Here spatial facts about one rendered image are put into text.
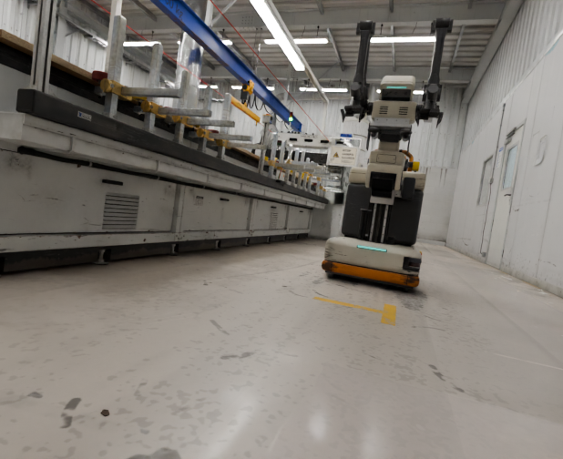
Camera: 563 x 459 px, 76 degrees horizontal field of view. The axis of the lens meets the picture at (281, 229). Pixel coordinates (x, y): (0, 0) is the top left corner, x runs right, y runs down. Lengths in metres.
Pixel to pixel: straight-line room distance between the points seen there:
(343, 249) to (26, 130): 1.79
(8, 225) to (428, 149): 11.84
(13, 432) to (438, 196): 12.13
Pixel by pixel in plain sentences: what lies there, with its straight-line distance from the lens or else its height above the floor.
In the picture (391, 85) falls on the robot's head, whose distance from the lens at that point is 2.56.
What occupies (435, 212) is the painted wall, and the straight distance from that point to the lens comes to 12.40.
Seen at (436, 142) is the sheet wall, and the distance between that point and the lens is 12.68.
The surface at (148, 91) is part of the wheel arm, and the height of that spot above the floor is 0.83.
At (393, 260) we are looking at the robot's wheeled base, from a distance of 2.41.
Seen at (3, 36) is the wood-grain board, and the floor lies 0.88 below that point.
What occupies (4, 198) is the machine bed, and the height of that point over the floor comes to 0.31.
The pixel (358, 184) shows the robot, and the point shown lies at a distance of 2.77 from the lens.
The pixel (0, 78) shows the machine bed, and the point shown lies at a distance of 1.75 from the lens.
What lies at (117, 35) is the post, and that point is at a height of 1.05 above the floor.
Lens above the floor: 0.41
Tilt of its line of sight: 3 degrees down
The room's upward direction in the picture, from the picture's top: 8 degrees clockwise
